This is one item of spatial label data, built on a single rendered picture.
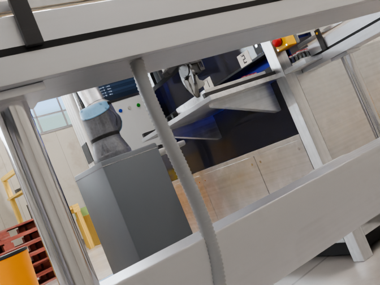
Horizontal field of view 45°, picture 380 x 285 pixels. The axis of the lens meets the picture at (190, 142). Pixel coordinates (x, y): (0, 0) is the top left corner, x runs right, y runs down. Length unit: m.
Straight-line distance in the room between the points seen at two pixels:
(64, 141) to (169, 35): 9.18
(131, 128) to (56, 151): 7.10
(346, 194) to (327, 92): 1.30
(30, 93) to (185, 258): 0.32
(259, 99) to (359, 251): 0.78
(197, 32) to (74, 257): 0.40
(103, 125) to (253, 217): 1.08
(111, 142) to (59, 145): 8.10
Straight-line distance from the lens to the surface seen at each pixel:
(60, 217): 0.65
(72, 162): 9.82
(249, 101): 2.00
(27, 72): 0.65
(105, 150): 1.73
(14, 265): 4.07
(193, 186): 0.70
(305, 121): 2.03
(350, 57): 2.01
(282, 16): 0.91
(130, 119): 2.73
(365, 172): 0.96
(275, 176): 2.27
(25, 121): 0.66
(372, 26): 1.87
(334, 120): 2.15
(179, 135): 2.35
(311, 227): 0.84
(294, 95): 2.03
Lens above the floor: 0.66
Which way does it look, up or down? 3 degrees up
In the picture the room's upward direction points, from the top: 23 degrees counter-clockwise
